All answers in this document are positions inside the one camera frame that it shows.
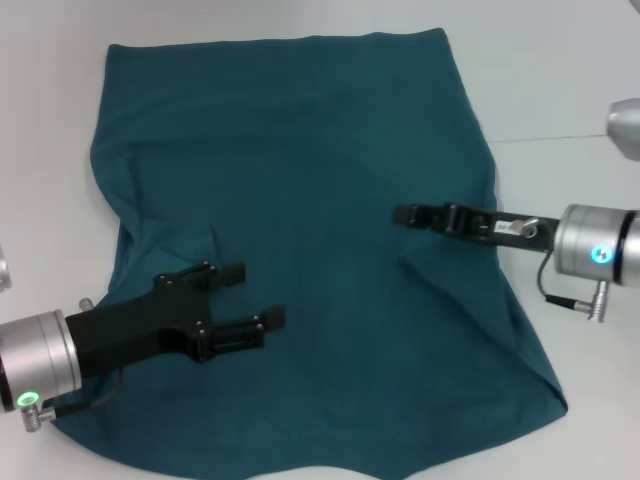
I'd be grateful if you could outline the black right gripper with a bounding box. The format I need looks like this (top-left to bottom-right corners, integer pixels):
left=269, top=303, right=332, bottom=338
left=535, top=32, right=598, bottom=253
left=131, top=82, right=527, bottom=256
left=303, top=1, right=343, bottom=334
left=393, top=201, right=562, bottom=255

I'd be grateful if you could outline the left gripper cable with plugs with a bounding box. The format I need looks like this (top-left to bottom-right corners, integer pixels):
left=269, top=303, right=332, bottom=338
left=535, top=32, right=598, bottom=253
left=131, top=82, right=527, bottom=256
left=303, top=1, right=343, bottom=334
left=19, top=297, right=124, bottom=432

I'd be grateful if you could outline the teal blue shirt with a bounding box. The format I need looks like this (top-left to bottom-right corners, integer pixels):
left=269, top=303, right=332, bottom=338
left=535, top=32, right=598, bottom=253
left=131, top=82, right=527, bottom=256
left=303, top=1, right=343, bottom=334
left=49, top=28, right=569, bottom=480

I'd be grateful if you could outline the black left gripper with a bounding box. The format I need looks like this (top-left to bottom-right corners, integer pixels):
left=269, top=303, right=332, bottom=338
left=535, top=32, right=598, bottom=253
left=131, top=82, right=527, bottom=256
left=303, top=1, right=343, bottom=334
left=64, top=260, right=288, bottom=379

